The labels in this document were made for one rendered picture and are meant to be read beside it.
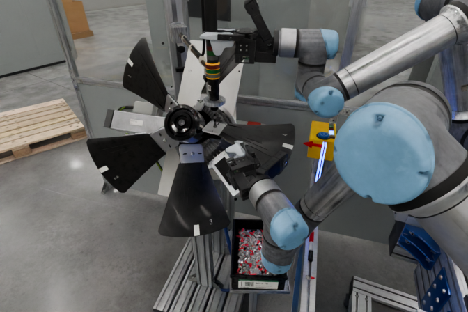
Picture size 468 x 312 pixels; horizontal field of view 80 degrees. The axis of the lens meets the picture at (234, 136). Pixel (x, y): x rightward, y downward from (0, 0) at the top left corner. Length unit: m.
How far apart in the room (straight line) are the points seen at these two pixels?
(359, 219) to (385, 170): 1.71
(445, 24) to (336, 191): 0.42
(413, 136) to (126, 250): 1.99
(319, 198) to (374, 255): 1.58
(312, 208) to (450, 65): 0.57
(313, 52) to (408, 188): 0.50
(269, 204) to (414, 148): 0.35
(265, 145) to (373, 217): 1.33
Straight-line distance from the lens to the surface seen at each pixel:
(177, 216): 0.91
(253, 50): 0.78
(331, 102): 0.69
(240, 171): 0.72
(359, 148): 0.38
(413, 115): 0.38
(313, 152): 1.16
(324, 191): 0.65
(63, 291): 2.15
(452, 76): 1.01
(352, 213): 2.04
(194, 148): 0.95
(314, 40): 0.79
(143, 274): 2.03
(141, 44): 1.07
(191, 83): 1.25
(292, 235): 0.59
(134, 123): 1.18
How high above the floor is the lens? 1.64
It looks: 31 degrees down
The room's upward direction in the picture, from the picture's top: straight up
